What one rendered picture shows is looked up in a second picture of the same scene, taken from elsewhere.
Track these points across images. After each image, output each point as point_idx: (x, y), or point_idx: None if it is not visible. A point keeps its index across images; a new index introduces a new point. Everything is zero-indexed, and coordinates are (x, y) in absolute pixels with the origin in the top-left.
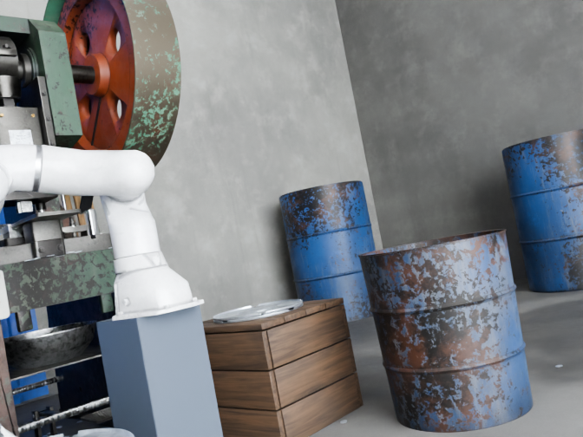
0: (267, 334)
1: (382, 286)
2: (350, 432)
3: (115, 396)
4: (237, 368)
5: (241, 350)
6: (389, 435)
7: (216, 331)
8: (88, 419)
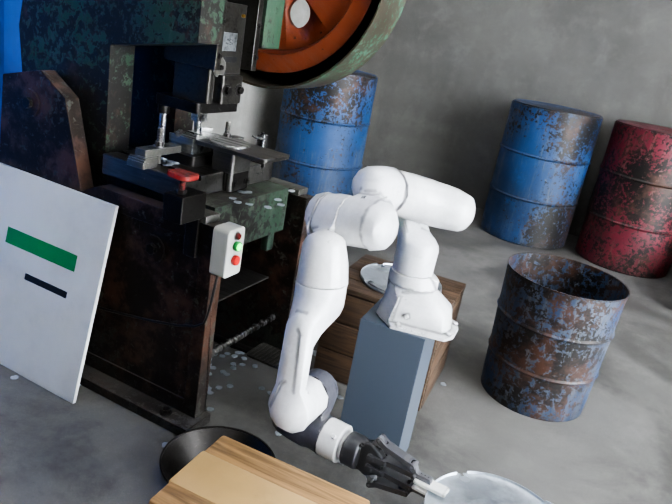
0: None
1: (538, 311)
2: (458, 399)
3: (360, 380)
4: None
5: None
6: (495, 412)
7: None
8: (261, 359)
